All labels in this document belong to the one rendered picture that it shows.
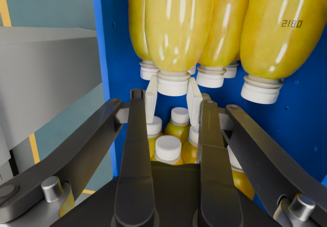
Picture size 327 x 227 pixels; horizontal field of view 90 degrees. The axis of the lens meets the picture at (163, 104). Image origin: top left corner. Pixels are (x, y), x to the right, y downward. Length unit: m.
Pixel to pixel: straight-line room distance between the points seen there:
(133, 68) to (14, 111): 0.43
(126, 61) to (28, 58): 0.42
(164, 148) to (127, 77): 0.13
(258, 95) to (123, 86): 0.19
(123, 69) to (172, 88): 0.10
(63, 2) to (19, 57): 0.95
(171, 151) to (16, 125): 0.52
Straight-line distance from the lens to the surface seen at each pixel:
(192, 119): 0.16
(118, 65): 0.25
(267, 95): 0.21
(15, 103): 0.63
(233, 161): 0.26
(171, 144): 0.25
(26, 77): 0.65
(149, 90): 0.16
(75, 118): 1.75
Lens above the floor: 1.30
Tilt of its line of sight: 65 degrees down
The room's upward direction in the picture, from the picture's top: 173 degrees counter-clockwise
